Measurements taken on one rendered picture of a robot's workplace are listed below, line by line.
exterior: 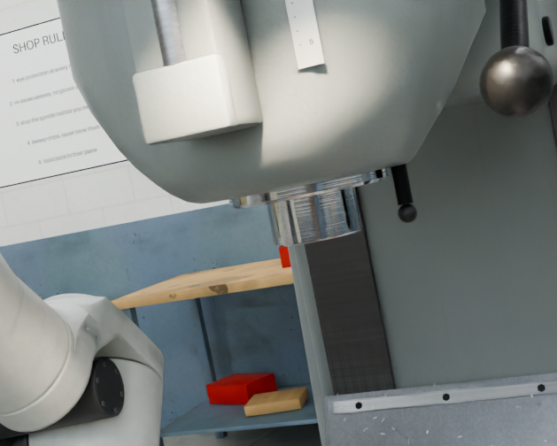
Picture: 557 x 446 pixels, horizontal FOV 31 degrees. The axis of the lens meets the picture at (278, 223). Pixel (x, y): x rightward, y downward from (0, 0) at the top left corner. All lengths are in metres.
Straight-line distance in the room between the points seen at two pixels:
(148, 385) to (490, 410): 0.37
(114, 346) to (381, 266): 0.36
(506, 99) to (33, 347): 0.27
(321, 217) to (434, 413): 0.44
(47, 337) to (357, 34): 0.23
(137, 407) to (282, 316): 4.53
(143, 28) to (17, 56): 5.37
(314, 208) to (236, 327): 4.76
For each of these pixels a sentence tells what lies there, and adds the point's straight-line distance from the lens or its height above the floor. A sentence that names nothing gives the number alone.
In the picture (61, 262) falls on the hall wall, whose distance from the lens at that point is 5.71.
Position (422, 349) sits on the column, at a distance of 0.91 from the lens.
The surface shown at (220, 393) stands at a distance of 4.98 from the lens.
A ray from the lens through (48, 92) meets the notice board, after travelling 5.67.
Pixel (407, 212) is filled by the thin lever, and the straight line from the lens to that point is 0.50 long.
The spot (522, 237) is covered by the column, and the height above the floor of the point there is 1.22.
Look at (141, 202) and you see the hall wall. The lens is 5.40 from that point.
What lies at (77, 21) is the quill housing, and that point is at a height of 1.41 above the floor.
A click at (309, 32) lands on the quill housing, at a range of 0.43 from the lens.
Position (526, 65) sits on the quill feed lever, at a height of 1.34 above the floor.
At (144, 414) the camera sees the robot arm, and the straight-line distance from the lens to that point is 0.62.
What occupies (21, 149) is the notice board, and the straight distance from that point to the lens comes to 5.79.
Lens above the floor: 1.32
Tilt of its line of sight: 3 degrees down
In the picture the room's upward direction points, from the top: 11 degrees counter-clockwise
